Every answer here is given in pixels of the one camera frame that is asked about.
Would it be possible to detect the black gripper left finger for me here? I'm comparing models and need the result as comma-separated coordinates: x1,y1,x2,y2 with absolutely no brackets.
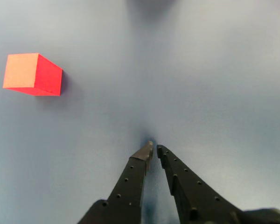
77,140,154,224

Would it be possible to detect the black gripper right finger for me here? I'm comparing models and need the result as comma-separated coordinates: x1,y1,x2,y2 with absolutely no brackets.
156,144,280,224

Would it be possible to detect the red cube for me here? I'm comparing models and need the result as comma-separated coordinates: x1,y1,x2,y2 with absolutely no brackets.
2,52,63,97

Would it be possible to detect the dark grey table mat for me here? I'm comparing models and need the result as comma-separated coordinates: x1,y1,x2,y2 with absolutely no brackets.
0,0,280,224

